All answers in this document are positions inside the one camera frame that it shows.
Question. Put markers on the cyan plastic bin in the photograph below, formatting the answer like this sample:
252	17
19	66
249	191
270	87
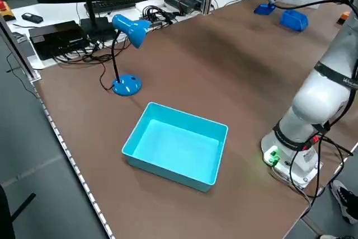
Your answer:
173	149

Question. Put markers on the small blue parts tray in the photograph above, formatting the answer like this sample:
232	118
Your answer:
263	9

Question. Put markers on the small black handheld device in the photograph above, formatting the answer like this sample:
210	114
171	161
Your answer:
32	18

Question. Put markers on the red emergency stop button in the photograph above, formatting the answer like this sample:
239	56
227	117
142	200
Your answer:
4	6

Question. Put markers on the orange button box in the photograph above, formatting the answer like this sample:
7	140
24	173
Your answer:
344	18

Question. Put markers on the person's shoe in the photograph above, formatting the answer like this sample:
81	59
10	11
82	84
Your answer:
345	199
338	236

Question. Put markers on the flat black device box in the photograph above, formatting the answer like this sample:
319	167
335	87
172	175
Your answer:
58	37

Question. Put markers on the black keyboard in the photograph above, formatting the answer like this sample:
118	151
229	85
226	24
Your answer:
117	4

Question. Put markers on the aluminium frame rail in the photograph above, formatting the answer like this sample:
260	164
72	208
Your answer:
19	51

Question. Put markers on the blue storage box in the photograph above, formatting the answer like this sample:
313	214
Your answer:
293	20

